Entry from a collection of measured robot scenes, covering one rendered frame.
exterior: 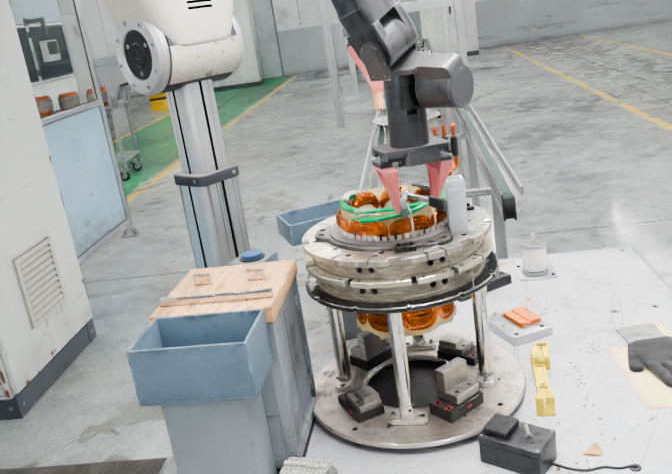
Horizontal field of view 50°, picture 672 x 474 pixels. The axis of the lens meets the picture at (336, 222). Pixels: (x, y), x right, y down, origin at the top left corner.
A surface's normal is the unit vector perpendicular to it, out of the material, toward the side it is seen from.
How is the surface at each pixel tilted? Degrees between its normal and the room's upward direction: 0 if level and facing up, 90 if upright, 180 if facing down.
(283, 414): 90
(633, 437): 0
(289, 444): 90
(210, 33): 90
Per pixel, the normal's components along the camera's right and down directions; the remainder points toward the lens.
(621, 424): -0.15, -0.95
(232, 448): -0.12, 0.30
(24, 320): 0.98, -0.11
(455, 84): 0.73, 0.09
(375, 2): 0.62, -0.11
